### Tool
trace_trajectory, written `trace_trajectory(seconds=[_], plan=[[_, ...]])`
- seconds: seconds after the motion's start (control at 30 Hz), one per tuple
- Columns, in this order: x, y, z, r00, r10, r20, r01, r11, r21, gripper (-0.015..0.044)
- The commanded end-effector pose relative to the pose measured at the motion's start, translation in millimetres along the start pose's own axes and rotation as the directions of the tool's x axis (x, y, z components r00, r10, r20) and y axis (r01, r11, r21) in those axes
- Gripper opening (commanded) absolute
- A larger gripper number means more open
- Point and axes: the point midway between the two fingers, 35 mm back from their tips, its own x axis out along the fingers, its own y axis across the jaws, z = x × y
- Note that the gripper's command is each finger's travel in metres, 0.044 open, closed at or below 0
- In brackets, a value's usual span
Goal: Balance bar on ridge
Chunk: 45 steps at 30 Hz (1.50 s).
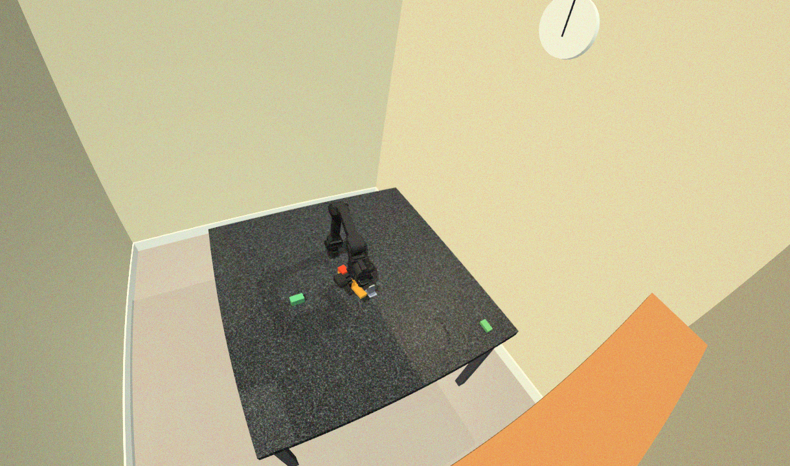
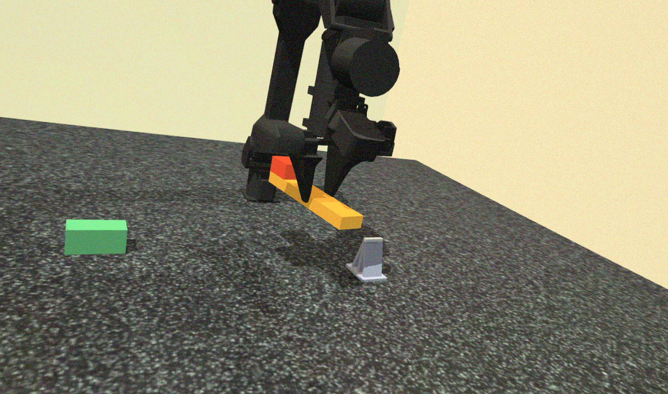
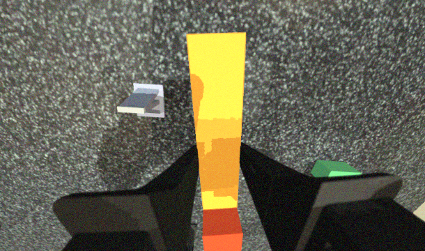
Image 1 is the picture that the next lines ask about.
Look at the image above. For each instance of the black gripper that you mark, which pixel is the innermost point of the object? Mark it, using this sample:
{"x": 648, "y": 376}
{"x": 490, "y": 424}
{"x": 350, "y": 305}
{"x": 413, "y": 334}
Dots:
{"x": 346, "y": 279}

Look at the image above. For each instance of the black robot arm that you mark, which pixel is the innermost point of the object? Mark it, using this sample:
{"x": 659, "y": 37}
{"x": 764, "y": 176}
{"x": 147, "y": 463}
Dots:
{"x": 355, "y": 245}

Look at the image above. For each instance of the yellow bar with red block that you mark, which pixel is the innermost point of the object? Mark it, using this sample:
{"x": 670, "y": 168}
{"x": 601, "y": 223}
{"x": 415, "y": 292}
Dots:
{"x": 358, "y": 290}

